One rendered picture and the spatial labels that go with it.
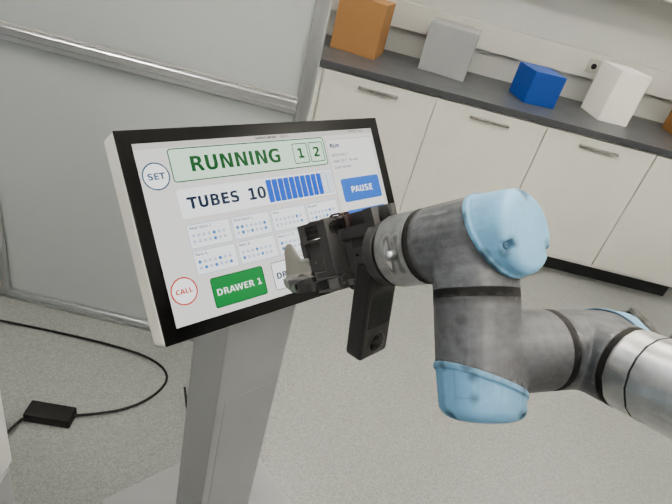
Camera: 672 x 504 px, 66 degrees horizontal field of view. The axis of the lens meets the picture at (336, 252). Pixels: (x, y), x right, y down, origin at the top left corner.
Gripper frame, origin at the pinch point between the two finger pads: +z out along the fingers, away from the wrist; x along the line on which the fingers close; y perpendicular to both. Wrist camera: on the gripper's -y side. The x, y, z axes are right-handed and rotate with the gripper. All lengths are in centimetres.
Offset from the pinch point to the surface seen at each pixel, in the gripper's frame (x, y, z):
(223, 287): 2.9, 1.3, 14.6
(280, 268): -8.0, 1.8, 14.6
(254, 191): -6.5, 15.1, 14.5
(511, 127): -221, 39, 91
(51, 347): 4, -11, 156
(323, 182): -21.2, 14.9, 14.6
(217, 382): -4.4, -18.6, 41.8
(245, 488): -18, -55, 71
